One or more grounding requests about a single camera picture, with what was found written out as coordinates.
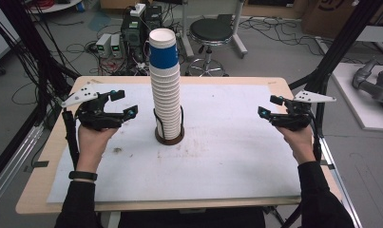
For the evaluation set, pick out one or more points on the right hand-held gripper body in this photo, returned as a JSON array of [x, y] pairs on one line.
[[295, 120]]

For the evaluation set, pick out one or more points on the aluminium rail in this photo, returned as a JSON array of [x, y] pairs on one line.
[[11, 164], [338, 180]]

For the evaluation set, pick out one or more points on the cardboard box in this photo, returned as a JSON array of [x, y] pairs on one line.
[[331, 15]]

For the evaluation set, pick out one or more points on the stack of white-rimmed paper cups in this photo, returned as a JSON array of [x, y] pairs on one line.
[[166, 101]]

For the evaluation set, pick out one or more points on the white power strip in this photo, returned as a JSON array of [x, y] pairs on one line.
[[137, 10]]

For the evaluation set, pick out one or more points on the brown cup holder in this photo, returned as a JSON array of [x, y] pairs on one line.
[[170, 141]]

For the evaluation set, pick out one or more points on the person's black clothing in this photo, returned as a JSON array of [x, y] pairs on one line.
[[192, 220]]

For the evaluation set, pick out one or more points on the white table mat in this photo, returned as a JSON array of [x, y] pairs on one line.
[[217, 152]]

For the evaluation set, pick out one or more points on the person's right hand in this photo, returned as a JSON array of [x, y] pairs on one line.
[[301, 145]]

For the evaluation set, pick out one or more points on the person's left hand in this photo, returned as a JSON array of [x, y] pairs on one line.
[[91, 145]]

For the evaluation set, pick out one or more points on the black computer tower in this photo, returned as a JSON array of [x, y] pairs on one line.
[[138, 31]]

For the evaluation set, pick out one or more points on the grey power supply unit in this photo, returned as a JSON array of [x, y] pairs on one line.
[[116, 46], [103, 44]]

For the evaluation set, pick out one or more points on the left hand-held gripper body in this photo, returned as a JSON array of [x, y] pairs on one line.
[[95, 118]]

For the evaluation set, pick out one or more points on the white floor platform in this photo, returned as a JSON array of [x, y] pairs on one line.
[[354, 110]]

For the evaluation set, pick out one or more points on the white table frame legs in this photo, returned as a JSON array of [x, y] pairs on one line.
[[239, 31]]

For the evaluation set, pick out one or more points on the black wristband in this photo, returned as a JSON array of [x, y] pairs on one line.
[[83, 175]]

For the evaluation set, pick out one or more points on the blue ribbed paper cup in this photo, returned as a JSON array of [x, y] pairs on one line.
[[163, 55]]

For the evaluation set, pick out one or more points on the black round stool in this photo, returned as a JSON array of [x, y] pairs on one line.
[[211, 31]]

